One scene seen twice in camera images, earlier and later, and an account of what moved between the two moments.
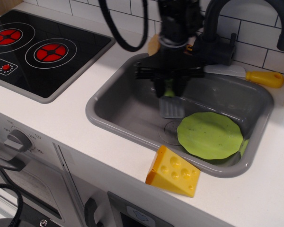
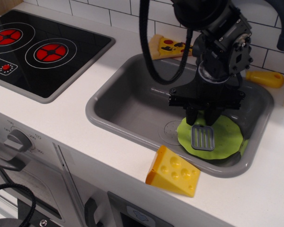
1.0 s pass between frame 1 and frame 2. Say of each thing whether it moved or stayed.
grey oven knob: stayed
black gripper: moved
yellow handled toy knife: stayed
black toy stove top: stayed
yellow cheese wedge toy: stayed
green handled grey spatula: moved
